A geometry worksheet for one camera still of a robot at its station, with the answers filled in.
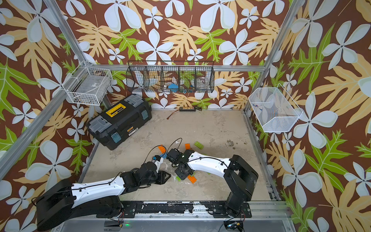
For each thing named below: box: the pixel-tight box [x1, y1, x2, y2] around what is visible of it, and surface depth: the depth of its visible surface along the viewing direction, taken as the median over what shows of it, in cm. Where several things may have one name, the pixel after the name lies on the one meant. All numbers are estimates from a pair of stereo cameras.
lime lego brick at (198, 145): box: [193, 141, 205, 150], surface depth 100 cm
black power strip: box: [179, 106, 197, 112], surface depth 122 cm
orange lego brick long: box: [187, 174, 198, 184], surface depth 86 cm
